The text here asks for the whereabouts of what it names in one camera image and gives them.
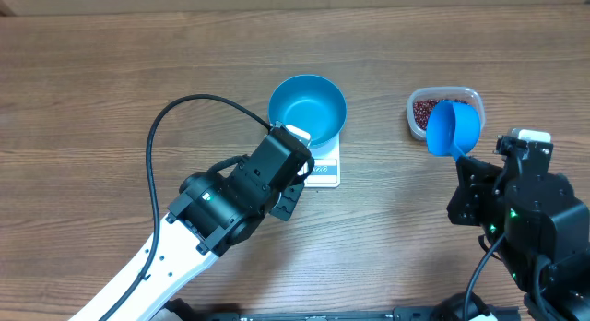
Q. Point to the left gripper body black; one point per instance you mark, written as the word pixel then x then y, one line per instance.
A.
pixel 284 208

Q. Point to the red beans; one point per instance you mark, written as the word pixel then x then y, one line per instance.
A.
pixel 422 110

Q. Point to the blue bowl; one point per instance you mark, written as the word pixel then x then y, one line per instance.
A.
pixel 312 103

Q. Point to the clear plastic container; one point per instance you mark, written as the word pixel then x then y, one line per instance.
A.
pixel 443 92

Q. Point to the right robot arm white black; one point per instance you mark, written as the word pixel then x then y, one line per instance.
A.
pixel 534 223

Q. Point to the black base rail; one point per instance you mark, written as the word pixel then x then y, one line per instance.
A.
pixel 179 310

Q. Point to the white kitchen scale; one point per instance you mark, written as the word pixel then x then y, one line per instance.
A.
pixel 327 166

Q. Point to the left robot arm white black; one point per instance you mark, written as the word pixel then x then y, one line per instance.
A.
pixel 214 211

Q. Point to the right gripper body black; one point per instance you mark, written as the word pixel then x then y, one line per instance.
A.
pixel 475 208

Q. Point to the blue plastic scoop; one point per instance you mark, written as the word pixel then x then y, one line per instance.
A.
pixel 453 130

